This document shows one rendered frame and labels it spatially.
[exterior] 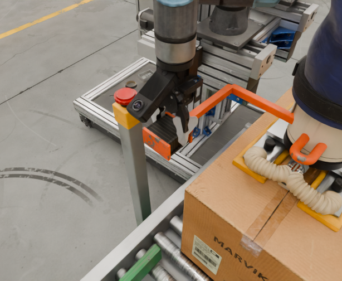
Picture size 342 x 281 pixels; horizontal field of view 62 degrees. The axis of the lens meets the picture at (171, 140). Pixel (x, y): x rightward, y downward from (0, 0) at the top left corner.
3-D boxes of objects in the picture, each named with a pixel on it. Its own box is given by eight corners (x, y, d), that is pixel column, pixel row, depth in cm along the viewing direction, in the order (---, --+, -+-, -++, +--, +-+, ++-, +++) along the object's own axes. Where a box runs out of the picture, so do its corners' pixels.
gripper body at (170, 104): (202, 101, 63) (207, 52, 55) (176, 120, 59) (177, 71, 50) (176, 87, 67) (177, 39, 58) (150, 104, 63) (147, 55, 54)
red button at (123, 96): (125, 114, 84) (123, 103, 81) (110, 103, 87) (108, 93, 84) (142, 103, 88) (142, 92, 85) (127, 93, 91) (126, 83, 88)
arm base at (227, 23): (201, 28, 113) (203, 2, 106) (220, 15, 121) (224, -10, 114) (234, 39, 107) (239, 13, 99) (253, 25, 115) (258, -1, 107)
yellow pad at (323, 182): (336, 233, 64) (346, 223, 61) (295, 206, 69) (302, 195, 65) (384, 151, 81) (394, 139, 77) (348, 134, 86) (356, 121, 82)
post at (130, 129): (146, 248, 158) (125, 114, 84) (138, 240, 161) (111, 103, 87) (155, 240, 161) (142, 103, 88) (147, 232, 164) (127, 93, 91)
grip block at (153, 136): (168, 161, 65) (168, 147, 61) (142, 142, 69) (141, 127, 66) (192, 141, 69) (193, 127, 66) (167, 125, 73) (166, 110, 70)
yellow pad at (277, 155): (263, 185, 73) (267, 173, 70) (230, 164, 78) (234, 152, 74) (319, 119, 90) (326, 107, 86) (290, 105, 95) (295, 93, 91)
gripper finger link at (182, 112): (194, 131, 61) (184, 94, 56) (189, 135, 60) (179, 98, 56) (178, 126, 64) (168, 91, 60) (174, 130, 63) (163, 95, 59)
